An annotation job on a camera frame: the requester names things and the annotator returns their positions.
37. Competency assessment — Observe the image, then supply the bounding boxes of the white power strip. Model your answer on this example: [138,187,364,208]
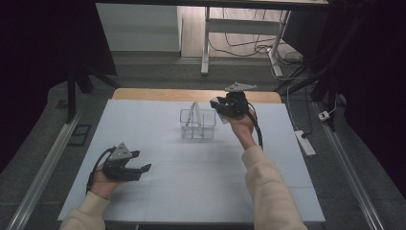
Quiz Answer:
[294,129,317,157]

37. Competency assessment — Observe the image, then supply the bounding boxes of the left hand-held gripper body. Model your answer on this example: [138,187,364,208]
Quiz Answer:
[101,142,144,182]

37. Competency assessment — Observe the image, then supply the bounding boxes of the black metal stand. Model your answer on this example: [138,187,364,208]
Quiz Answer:
[65,61,122,125]
[274,9,368,132]

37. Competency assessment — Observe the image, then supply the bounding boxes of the clear plastic organizer box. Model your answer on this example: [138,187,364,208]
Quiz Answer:
[179,108,217,140]

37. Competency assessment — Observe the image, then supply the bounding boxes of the left hand-held gripper cable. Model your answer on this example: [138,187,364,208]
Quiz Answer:
[85,146,117,195]

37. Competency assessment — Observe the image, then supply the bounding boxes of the hand-held gripper cable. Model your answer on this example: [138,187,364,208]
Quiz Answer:
[85,146,117,195]
[245,101,264,150]

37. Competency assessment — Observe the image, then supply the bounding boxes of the black floor cables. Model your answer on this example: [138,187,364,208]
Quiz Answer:
[208,9,305,66]

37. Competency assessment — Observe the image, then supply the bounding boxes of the aluminium rail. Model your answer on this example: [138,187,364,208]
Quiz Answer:
[6,110,82,230]
[313,101,386,230]

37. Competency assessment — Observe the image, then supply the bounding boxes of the person's right hand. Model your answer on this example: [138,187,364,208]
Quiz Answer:
[227,106,259,151]

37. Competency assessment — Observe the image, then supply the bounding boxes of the white cabinet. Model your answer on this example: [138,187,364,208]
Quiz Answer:
[95,3,184,53]

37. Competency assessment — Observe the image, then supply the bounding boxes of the wooden table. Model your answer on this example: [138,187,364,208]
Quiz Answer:
[112,87,282,104]

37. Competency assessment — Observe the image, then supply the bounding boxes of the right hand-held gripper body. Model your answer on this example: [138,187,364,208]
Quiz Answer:
[215,81,259,119]

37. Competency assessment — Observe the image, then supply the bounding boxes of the person's left hand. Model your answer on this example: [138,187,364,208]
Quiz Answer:
[89,165,126,201]

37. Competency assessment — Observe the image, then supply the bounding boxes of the silver pen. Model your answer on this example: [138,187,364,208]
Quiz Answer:
[185,102,196,127]

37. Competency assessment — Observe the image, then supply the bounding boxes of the dark curtain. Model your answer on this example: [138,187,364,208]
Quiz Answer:
[328,0,406,199]
[0,0,118,173]

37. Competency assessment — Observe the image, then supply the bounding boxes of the white table mat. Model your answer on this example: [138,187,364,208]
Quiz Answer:
[56,99,327,224]

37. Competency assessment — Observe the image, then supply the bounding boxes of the right hand-held gripper cable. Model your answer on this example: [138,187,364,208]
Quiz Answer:
[245,101,264,150]

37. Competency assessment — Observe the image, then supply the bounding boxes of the white power strip cable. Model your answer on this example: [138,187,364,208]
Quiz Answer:
[285,85,301,132]

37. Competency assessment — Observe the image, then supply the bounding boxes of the white desk frame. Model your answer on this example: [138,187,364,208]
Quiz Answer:
[200,6,292,78]

